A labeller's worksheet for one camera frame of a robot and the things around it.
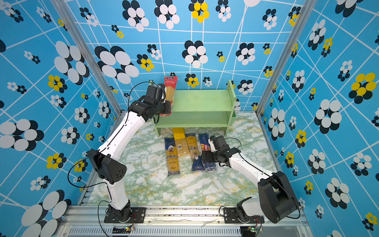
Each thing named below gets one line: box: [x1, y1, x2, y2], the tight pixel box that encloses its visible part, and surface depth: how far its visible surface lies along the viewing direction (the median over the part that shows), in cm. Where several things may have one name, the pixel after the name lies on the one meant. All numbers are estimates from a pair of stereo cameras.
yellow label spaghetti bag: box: [172, 127, 190, 157], surface depth 101 cm
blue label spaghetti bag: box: [164, 137, 181, 177], surface depth 94 cm
